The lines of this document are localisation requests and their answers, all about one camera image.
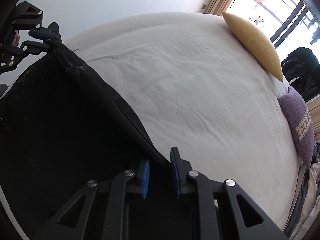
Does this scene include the black denim pants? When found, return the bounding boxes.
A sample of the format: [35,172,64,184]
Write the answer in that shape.
[1,40,172,239]

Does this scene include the purple pillow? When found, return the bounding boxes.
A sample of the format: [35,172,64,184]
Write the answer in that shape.
[278,86,314,170]

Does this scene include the beige grey folded duvet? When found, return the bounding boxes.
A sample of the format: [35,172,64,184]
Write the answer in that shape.
[283,140,319,239]

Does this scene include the black clothes on chair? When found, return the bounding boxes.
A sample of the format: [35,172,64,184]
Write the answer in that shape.
[281,47,319,102]

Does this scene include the yellow pillow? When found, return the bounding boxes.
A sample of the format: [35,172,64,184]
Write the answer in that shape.
[222,12,283,82]

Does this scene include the white bed sheet mattress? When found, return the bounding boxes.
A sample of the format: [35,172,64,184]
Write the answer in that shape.
[65,13,300,229]

